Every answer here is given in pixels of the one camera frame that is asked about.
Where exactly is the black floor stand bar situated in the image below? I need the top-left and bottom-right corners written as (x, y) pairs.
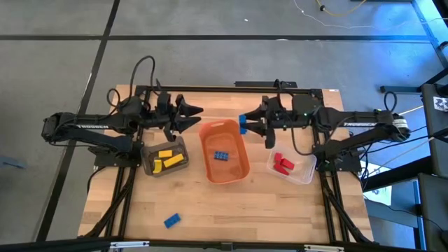
top-left (380, 66), bottom-right (448, 94)

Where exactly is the black and white tag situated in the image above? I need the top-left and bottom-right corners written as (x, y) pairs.
top-left (433, 96), bottom-right (448, 113)

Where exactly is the black flat bar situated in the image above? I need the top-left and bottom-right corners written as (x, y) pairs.
top-left (234, 80), bottom-right (298, 89)

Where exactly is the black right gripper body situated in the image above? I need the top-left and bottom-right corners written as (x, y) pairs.
top-left (265, 104), bottom-right (294, 150)

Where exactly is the smoky grey transparent bin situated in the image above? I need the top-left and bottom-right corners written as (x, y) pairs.
top-left (140, 135), bottom-right (190, 178)

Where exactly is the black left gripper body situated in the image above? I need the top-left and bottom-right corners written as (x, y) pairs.
top-left (146, 104), bottom-right (178, 143)

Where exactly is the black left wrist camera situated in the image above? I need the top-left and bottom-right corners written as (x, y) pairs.
top-left (156, 92), bottom-right (172, 112)

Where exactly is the long yellow block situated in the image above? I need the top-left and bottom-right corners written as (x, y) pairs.
top-left (162, 153), bottom-right (185, 169)

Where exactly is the orange plastic basket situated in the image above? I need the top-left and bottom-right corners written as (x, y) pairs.
top-left (198, 118), bottom-right (251, 185)

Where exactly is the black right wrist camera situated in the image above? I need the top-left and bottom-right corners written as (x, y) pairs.
top-left (269, 97), bottom-right (285, 113)

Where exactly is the clear plastic bin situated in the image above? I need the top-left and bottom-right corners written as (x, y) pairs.
top-left (265, 146), bottom-right (318, 186)

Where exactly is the yellow floor cable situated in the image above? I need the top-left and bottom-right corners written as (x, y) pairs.
top-left (314, 0), bottom-right (368, 18)

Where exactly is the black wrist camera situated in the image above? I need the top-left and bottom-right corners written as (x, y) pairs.
top-left (156, 92), bottom-right (172, 112)
top-left (269, 97), bottom-right (285, 113)

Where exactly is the black equipment cart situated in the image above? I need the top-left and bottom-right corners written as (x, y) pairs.
top-left (418, 83), bottom-right (448, 252)

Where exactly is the silver frame bracket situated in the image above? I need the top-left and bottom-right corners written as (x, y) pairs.
top-left (303, 244), bottom-right (346, 252)
top-left (109, 240), bottom-right (151, 250)

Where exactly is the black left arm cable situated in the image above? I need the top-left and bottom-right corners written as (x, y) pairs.
top-left (106, 55), bottom-right (158, 110)

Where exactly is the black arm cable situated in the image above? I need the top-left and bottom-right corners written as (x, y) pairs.
top-left (286, 115), bottom-right (316, 157)
top-left (106, 55), bottom-right (158, 110)

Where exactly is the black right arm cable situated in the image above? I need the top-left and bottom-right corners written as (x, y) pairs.
top-left (286, 115), bottom-right (316, 157)

